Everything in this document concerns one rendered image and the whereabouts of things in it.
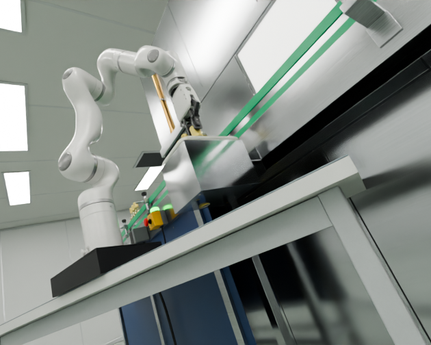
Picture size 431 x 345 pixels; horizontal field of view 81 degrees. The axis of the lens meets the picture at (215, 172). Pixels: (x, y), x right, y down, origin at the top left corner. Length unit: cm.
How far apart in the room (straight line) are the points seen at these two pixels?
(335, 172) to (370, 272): 17
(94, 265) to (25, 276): 596
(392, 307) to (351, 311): 55
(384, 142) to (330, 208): 42
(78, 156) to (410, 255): 109
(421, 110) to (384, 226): 34
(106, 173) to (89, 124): 21
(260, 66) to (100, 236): 89
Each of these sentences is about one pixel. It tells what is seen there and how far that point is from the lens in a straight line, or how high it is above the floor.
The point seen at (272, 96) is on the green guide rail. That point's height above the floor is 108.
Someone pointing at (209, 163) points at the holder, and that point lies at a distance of 71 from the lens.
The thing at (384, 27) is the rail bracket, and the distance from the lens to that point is 71.
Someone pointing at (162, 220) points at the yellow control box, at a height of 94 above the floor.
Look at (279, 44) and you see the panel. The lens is 111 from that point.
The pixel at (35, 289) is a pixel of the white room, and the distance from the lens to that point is 672.
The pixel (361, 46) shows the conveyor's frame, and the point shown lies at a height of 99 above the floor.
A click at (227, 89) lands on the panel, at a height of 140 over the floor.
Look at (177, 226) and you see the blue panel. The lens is 123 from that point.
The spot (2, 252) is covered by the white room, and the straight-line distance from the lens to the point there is 691.
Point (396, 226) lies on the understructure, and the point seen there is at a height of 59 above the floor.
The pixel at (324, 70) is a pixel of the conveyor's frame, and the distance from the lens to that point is 75.
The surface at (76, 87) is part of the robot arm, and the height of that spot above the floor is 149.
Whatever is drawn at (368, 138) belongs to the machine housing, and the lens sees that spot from 91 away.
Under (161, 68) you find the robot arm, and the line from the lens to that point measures 93.
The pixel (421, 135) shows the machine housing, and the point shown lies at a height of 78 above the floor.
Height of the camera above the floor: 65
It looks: 20 degrees up
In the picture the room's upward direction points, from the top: 21 degrees counter-clockwise
